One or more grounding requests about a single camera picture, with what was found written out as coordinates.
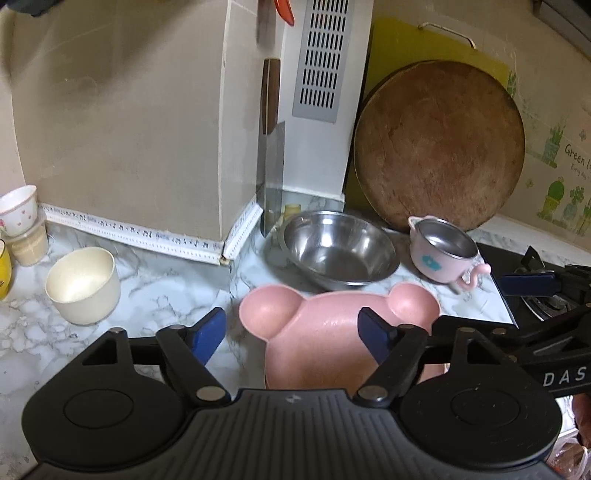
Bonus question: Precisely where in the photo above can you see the white bowl with hearts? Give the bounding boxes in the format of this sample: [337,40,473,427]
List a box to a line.
[0,184,38,237]

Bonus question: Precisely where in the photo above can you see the pink cup with steel liner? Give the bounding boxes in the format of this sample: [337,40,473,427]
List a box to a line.
[407,215,491,295]

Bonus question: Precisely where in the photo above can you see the orange-red spatula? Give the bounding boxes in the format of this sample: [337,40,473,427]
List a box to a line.
[274,0,296,27]

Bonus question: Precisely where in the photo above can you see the stainless steel bowl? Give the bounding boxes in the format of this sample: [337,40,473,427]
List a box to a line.
[279,210,402,292]

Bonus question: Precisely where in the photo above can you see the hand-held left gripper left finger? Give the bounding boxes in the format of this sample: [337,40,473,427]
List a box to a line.
[69,308,232,409]

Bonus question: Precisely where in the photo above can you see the black gas stove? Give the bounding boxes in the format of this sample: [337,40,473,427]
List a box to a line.
[475,242,591,330]

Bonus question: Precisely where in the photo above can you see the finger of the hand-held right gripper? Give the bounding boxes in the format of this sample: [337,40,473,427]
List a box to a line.
[431,305,591,357]
[499,265,591,305]

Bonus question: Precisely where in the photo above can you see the cream bowl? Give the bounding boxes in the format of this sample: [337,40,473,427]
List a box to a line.
[45,246,122,326]

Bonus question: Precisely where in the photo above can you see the cleaver with wooden handle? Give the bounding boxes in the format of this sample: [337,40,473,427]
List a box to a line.
[260,58,286,239]

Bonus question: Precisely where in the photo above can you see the pink bear-shaped plate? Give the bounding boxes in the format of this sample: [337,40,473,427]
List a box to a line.
[239,282,447,391]

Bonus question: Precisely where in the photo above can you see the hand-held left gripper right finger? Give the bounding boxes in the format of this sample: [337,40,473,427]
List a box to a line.
[355,306,522,408]

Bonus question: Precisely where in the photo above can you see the music note trim strip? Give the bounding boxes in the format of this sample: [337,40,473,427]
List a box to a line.
[39,201,264,267]

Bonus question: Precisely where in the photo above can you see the green plant wall sticker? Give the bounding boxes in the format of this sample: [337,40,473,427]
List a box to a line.
[505,68,591,237]

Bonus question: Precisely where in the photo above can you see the yellow bowl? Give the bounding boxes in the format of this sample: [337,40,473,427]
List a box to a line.
[0,239,14,302]

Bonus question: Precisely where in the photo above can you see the yellow plastic cutting board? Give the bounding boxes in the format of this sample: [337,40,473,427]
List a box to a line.
[345,17,511,223]

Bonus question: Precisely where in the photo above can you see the round wooden cutting board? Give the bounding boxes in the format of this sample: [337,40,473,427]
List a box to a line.
[353,60,526,232]

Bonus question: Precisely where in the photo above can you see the plastic bag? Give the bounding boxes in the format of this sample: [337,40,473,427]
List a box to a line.
[550,435,591,480]

